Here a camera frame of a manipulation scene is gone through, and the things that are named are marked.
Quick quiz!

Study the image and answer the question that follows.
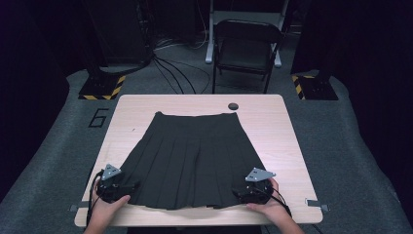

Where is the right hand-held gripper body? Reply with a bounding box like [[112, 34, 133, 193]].
[[240, 167, 277, 206]]

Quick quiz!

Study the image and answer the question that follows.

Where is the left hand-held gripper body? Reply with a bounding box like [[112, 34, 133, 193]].
[[95, 163, 131, 205]]

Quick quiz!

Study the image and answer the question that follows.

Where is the black pleated skirt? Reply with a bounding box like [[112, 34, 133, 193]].
[[121, 110, 267, 212]]

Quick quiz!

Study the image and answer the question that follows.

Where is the person's left hand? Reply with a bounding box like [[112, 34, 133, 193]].
[[91, 184, 131, 226]]

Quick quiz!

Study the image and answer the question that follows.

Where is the person's right hand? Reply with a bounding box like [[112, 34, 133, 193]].
[[245, 177, 290, 226]]

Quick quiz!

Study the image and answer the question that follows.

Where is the black yellow striped stand base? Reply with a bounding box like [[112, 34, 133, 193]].
[[78, 74, 127, 101], [290, 74, 339, 101]]

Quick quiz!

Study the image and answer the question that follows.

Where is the black folding chair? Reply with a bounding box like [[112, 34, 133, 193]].
[[211, 19, 285, 95]]

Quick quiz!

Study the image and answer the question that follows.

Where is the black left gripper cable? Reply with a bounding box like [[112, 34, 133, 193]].
[[85, 171, 105, 230]]

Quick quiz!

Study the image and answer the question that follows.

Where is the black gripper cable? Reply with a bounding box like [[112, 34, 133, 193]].
[[85, 171, 105, 230], [268, 186, 293, 218]]

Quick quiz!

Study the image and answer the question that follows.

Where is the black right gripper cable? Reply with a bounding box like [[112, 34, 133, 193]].
[[268, 186, 293, 218]]

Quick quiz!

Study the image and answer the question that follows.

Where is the grey table edge bracket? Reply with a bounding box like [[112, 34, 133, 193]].
[[305, 198, 330, 213]]

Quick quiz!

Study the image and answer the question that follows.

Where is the thin black floor cable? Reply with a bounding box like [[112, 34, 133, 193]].
[[162, 58, 212, 95]]

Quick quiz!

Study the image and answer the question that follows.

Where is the white floor cable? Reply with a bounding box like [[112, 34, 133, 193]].
[[155, 19, 209, 52]]

